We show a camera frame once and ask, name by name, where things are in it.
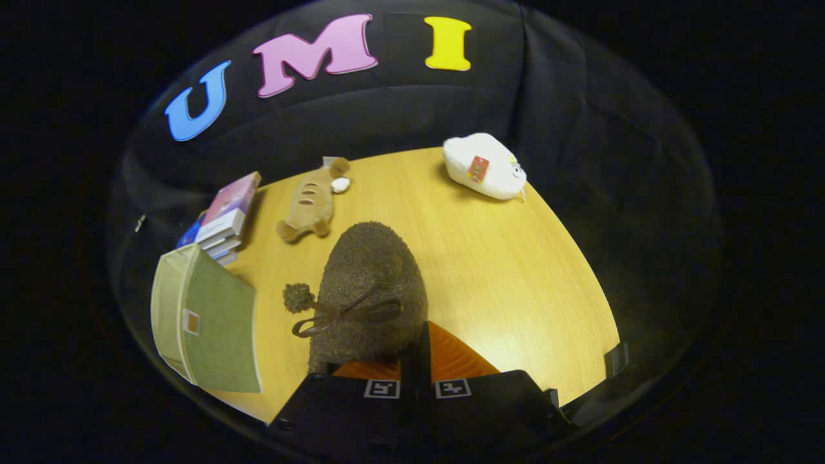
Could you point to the white plush toy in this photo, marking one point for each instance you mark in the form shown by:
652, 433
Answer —
490, 167

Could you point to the white book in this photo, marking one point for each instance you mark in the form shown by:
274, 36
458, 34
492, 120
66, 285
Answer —
222, 225

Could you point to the green fabric storage box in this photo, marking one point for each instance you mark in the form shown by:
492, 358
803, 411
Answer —
219, 322

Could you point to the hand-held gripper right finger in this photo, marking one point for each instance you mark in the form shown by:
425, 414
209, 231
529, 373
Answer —
423, 367

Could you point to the black edge bracket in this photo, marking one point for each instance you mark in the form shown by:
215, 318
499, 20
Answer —
617, 359

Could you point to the pink book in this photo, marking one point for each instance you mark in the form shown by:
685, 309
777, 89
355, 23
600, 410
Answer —
233, 193

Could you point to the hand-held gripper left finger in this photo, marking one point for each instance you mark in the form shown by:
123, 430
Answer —
348, 412

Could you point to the silver clip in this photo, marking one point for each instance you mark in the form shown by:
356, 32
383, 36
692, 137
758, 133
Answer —
139, 223

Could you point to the tan plush toy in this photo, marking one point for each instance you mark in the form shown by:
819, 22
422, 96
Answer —
310, 203

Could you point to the brown fuzzy shoe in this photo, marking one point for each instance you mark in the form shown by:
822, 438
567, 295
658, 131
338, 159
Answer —
370, 270

